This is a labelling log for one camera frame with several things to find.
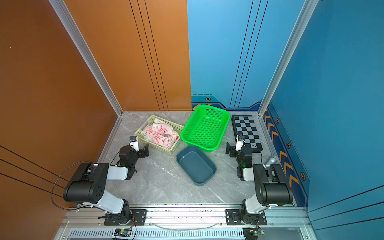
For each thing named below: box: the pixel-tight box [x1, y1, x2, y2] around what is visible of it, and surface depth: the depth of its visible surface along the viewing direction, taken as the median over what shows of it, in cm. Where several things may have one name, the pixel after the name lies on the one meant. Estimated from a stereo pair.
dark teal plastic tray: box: [176, 145, 217, 186], surface depth 93 cm
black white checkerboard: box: [231, 114, 263, 152], surface depth 107 cm
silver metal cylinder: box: [265, 156, 278, 165], surface depth 92 cm
